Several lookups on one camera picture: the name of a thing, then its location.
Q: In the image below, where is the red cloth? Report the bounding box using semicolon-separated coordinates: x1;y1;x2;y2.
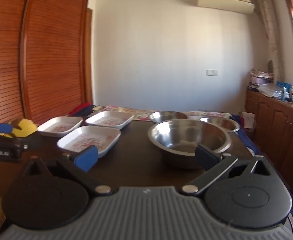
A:
69;102;91;117

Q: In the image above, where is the wooden cabinet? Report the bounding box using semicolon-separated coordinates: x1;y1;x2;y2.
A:
245;89;293;193

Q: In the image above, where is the dark navy cloth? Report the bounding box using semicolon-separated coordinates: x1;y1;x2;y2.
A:
83;105;97;117

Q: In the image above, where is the small steel bowl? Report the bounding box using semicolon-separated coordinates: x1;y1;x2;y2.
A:
149;111;188;123

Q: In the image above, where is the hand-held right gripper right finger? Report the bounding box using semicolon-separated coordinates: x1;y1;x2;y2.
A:
179;144;272;197

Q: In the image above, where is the white paper bag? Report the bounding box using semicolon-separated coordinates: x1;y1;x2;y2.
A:
241;111;256;129

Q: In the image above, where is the wooden louvered wardrobe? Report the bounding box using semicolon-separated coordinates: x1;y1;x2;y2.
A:
0;0;90;128

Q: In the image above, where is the row of toiletry bottles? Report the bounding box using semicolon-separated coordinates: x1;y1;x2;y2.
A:
276;80;293;104

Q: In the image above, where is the dark blue blanket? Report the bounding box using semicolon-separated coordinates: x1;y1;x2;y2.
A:
230;114;262;157

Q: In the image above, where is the patterned curtain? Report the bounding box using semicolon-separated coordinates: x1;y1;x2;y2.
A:
254;0;290;82

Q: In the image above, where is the large steel bowl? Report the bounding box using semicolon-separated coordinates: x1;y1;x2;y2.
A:
148;119;232;169

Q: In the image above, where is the yellow sponge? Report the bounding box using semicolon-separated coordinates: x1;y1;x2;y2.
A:
10;118;38;138

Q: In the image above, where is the clear plastic bag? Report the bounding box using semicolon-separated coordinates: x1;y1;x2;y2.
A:
257;82;283;98

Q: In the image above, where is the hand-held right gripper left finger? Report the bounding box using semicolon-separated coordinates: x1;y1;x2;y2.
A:
22;144;114;197

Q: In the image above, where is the wooden door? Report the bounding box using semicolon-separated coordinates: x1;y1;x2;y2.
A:
85;7;94;105

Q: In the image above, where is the floral storage box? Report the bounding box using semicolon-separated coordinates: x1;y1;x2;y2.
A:
249;68;274;86

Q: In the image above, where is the medium steel bowl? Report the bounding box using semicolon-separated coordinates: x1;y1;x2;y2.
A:
200;116;241;133

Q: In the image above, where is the floral blanket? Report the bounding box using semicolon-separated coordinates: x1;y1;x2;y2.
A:
0;105;233;238

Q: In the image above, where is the white air deflector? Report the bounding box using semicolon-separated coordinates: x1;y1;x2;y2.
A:
197;0;255;14

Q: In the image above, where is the white floral plate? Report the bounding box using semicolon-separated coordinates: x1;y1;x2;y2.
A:
57;125;121;159
37;116;84;138
85;111;134;131

